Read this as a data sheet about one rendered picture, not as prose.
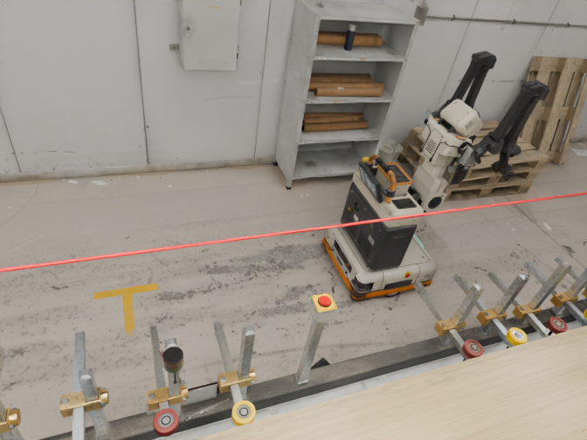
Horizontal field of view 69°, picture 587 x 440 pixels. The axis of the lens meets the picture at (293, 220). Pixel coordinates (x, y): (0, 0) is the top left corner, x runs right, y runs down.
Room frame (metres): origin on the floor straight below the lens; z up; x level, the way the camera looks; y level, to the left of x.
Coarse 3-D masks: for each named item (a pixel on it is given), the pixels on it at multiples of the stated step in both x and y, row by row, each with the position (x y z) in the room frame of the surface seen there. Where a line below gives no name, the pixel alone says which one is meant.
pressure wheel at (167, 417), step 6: (156, 414) 0.62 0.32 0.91; (162, 414) 0.62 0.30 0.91; (168, 414) 0.63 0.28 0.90; (174, 414) 0.63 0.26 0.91; (156, 420) 0.60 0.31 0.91; (162, 420) 0.61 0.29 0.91; (168, 420) 0.61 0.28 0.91; (174, 420) 0.61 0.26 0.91; (156, 426) 0.58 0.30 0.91; (162, 426) 0.59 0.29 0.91; (168, 426) 0.59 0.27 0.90; (174, 426) 0.59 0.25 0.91; (156, 432) 0.57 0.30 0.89; (162, 432) 0.57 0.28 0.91; (168, 432) 0.57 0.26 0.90; (174, 432) 0.59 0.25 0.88
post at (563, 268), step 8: (560, 264) 1.52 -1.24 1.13; (568, 264) 1.51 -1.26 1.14; (560, 272) 1.50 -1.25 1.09; (552, 280) 1.51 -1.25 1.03; (560, 280) 1.50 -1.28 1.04; (544, 288) 1.51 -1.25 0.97; (552, 288) 1.50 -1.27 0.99; (536, 296) 1.52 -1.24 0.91; (544, 296) 1.49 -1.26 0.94; (528, 304) 1.52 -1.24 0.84; (536, 304) 1.50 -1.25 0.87; (520, 320) 1.51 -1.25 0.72
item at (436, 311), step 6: (420, 282) 1.51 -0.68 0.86; (420, 288) 1.46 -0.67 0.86; (420, 294) 1.44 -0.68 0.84; (426, 294) 1.43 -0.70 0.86; (426, 300) 1.40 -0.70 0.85; (432, 300) 1.40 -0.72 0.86; (432, 306) 1.36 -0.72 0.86; (438, 306) 1.37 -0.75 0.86; (432, 312) 1.35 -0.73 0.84; (438, 312) 1.33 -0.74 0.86; (438, 318) 1.31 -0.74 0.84; (444, 318) 1.30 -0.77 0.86; (450, 330) 1.24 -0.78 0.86; (450, 336) 1.22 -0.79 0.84; (456, 336) 1.21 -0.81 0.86; (456, 342) 1.19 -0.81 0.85; (462, 342) 1.19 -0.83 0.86; (462, 354) 1.14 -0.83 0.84
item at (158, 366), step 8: (152, 328) 0.96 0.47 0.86; (152, 336) 0.93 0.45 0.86; (152, 344) 0.89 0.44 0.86; (152, 352) 0.88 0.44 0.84; (160, 360) 0.84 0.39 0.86; (160, 368) 0.80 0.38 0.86; (160, 376) 0.77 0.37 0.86; (160, 384) 0.74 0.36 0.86; (160, 408) 0.66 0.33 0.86; (168, 408) 0.67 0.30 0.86
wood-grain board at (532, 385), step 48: (576, 336) 1.31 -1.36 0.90; (384, 384) 0.89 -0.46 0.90; (432, 384) 0.93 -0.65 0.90; (480, 384) 0.97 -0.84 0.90; (528, 384) 1.01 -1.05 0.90; (576, 384) 1.05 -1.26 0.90; (240, 432) 0.62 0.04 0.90; (288, 432) 0.65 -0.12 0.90; (336, 432) 0.68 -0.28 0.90; (384, 432) 0.71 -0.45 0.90; (432, 432) 0.74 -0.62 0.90; (480, 432) 0.77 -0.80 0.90; (528, 432) 0.81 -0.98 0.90; (576, 432) 0.84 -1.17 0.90
